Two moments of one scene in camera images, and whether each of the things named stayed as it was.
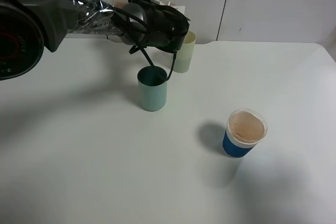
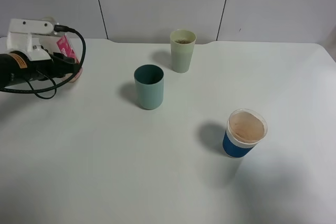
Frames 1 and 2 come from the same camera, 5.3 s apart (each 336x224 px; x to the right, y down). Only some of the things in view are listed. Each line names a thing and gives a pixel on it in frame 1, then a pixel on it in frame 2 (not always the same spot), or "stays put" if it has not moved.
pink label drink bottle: (119, 0) -> (65, 46)
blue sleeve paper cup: (244, 128) stays put
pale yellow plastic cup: (184, 54) stays put
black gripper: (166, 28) -> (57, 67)
